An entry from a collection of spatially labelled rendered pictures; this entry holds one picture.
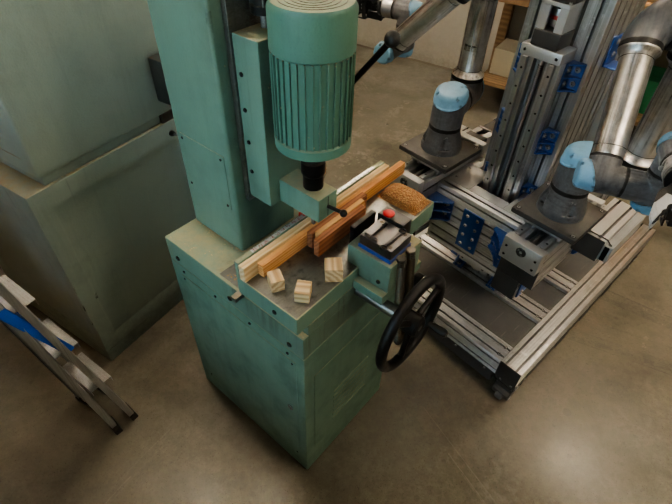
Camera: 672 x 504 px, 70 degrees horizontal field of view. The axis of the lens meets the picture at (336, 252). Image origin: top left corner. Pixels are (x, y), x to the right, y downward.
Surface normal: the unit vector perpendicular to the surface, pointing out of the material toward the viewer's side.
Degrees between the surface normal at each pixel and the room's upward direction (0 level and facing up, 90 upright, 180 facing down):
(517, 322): 0
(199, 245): 0
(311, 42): 90
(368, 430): 0
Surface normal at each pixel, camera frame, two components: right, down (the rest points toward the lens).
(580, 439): 0.03, -0.72
